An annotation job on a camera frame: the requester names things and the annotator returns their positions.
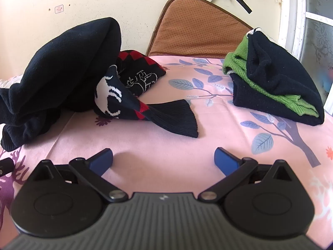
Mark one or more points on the navy red white patterned sweater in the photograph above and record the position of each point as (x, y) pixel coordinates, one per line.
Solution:
(135, 88)

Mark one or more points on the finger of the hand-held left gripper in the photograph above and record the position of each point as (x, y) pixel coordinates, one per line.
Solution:
(5, 166)

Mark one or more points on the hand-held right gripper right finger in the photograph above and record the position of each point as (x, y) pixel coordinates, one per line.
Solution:
(225, 161)

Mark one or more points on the black fleece sweater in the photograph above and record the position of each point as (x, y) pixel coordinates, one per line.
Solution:
(65, 65)

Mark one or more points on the white framed frosted window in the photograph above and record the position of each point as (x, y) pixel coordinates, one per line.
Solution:
(312, 31)

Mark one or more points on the white cloth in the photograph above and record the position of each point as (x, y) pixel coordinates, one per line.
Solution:
(9, 82)

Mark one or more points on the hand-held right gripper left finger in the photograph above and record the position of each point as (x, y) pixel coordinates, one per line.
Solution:
(101, 160)

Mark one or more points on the folded black and green sweater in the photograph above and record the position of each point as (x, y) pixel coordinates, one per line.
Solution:
(273, 83)

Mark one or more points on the pink floral bed sheet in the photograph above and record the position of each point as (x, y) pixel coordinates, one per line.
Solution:
(166, 140)

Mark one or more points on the small pink wall sticker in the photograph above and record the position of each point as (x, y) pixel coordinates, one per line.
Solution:
(59, 9)

